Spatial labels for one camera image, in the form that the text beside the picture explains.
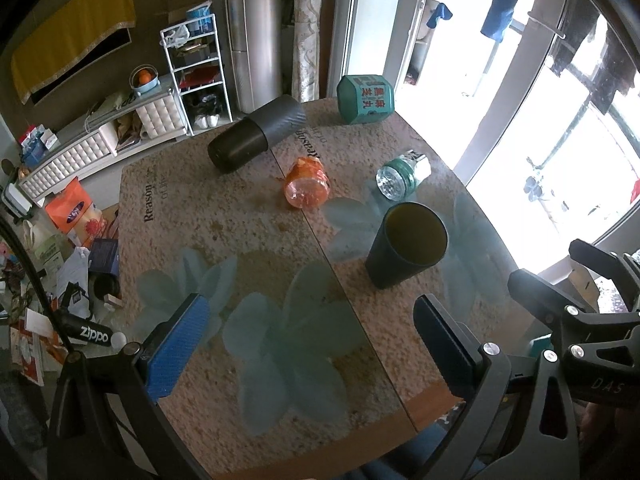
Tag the patterned curtain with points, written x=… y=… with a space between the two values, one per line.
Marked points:
x=306 y=35

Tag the white plastic bag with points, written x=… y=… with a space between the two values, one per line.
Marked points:
x=177 y=36

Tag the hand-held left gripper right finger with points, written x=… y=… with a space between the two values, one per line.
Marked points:
x=446 y=360

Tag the dark green cup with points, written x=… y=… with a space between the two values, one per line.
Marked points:
x=400 y=255

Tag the small blue hanging cloth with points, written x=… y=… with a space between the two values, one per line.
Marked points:
x=439 y=14

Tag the dark grey thermos cup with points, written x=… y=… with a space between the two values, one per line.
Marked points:
x=255 y=132

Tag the black box white lettering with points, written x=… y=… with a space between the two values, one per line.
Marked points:
x=87 y=332

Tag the small white ball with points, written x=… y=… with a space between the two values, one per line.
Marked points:
x=119 y=341

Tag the orange fruit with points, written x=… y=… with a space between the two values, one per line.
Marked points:
x=145 y=77

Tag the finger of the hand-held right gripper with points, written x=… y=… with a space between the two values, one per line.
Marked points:
x=597 y=257
x=537 y=297

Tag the dark hanging clothes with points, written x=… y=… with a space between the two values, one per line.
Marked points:
x=590 y=55

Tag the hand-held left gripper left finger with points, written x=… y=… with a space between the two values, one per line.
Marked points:
x=177 y=345

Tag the white tufted cabinet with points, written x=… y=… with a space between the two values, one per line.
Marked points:
x=85 y=152

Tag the white shoes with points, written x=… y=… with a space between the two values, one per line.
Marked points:
x=207 y=120

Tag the light blue basket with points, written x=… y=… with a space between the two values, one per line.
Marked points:
x=146 y=87

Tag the yellow cloth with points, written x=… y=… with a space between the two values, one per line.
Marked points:
x=70 y=35

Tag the orange plastic jar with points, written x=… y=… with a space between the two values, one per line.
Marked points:
x=306 y=183

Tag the red white paper box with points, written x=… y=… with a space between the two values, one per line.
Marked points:
x=30 y=355

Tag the dark blue box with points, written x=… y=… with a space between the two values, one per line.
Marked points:
x=104 y=257

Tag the orange snack bag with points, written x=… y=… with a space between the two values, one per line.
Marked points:
x=75 y=212

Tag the cardboard box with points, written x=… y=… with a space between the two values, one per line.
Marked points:
x=582 y=280

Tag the blue white carton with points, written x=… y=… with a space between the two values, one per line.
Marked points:
x=200 y=17

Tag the clear green glass jar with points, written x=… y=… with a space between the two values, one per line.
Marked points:
x=402 y=176

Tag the blue white medicine boxes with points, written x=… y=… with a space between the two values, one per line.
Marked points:
x=37 y=142

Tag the teal tin box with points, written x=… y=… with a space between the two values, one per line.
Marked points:
x=364 y=99

